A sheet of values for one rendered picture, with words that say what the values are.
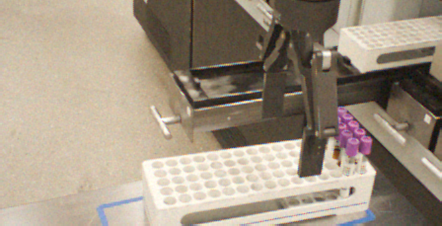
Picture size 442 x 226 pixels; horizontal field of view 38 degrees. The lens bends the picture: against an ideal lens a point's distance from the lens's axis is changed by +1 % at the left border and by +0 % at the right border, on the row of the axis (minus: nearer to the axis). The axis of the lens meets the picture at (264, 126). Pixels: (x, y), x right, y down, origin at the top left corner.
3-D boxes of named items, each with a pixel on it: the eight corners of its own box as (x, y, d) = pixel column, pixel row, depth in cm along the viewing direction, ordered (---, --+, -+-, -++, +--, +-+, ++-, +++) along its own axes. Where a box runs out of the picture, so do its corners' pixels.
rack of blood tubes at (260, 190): (338, 167, 96) (345, 132, 92) (370, 209, 88) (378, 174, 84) (141, 197, 86) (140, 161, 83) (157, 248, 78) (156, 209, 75)
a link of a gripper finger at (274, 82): (265, 74, 84) (263, 72, 84) (261, 118, 87) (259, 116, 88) (287, 72, 85) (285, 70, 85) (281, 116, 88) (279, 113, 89)
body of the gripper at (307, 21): (264, -26, 73) (258, 47, 78) (291, 4, 67) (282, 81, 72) (324, -28, 76) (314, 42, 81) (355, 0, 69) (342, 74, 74)
